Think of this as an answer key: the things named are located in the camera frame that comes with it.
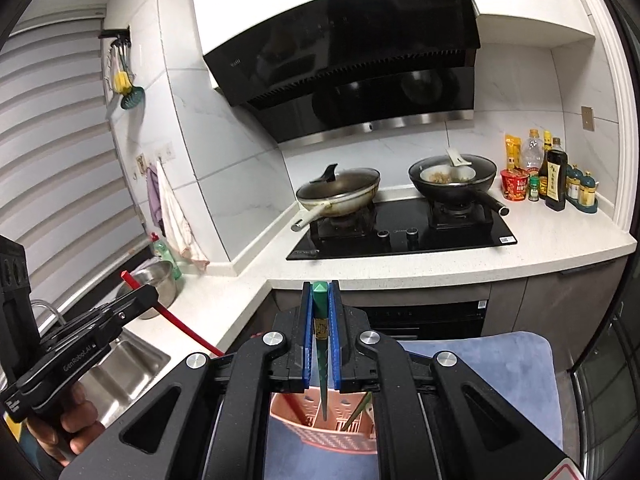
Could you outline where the bright red chopstick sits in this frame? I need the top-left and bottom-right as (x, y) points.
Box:
(120, 271), (224, 356)

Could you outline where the gold decorated chopstick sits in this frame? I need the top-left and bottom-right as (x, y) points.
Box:
(342, 391), (372, 432)

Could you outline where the pink plastic utensil holder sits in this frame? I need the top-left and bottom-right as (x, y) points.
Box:
(270, 387), (376, 455)

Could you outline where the left hand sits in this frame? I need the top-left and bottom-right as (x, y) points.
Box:
(26, 382), (105, 467)

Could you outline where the steel bowl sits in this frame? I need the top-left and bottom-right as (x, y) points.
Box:
(130, 260), (178, 308)

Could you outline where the green dish soap bottle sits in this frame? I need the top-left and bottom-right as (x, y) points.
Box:
(150, 232), (182, 281)

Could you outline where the chrome faucet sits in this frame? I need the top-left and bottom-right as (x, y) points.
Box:
(30, 299), (66, 326)

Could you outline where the white hanging towel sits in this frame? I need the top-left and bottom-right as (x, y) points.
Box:
(155, 159), (209, 272)

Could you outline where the stainless steel sink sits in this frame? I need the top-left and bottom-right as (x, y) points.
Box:
(79, 330), (170, 427)

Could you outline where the purple hanging cloth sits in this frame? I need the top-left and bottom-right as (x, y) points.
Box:
(145, 165), (165, 233)

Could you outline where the white window blind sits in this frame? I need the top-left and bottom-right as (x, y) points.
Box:
(1, 20), (146, 310)

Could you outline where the black gas stove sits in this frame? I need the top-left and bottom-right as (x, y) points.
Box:
(286, 197), (516, 261)

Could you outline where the blue grey cloth mat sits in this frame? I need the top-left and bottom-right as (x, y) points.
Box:
(264, 332), (563, 479)

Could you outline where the beige wok with lid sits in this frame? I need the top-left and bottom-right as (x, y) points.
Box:
(291, 164), (381, 232)

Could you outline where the black wok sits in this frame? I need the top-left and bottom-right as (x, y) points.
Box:
(408, 154), (510, 216)

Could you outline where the green hanging brush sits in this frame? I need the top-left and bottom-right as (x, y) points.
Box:
(120, 86), (145, 110)

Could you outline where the yellow hanging sponge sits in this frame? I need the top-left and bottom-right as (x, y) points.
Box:
(112, 70), (132, 96)

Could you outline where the white spatula in wok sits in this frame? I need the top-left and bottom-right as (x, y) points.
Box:
(446, 148), (472, 167)

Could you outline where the red instant noodle cup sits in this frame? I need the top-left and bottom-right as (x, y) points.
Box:
(500, 168), (529, 202)

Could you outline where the small green spice jar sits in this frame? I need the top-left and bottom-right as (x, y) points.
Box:
(528, 174), (540, 202)

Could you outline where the dark soy sauce bottle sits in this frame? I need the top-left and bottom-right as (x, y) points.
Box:
(546, 138), (568, 211)

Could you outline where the yellow snack bag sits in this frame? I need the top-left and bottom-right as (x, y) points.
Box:
(504, 134), (522, 171)

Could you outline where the clear plastic oil bottle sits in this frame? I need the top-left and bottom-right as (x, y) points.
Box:
(521, 129), (544, 174)

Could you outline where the green condiment jar set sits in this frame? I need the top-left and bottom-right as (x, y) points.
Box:
(566, 165), (599, 214)

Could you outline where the yellow cap sauce bottle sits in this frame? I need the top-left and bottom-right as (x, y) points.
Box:
(538, 130), (552, 198)

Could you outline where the black range hood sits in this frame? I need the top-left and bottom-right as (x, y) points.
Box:
(204, 0), (480, 145)

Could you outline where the black wall hook rack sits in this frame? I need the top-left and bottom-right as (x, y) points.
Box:
(99, 27), (131, 47)

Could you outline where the wall power socket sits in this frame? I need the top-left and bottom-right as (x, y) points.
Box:
(580, 106), (594, 132)

